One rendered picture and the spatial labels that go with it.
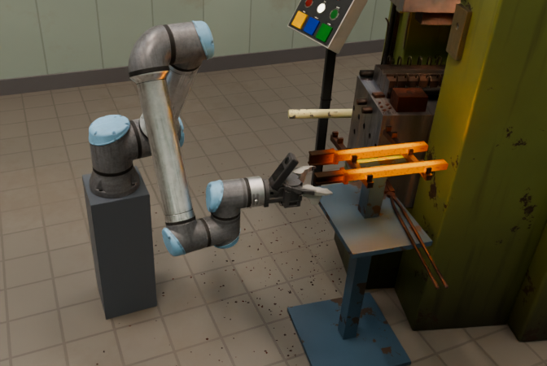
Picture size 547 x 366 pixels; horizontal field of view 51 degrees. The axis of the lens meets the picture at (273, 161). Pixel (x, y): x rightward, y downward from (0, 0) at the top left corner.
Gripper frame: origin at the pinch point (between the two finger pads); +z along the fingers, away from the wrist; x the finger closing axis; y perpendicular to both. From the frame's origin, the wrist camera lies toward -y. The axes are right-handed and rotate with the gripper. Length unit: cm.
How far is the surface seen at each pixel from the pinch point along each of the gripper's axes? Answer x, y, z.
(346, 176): 2.2, -1.3, 6.2
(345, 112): -93, 28, 49
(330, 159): -11.3, 1.0, 6.5
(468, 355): 9, 92, 71
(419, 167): 1.5, -0.7, 32.2
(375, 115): -45, 4, 39
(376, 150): -11.4, -0.9, 22.8
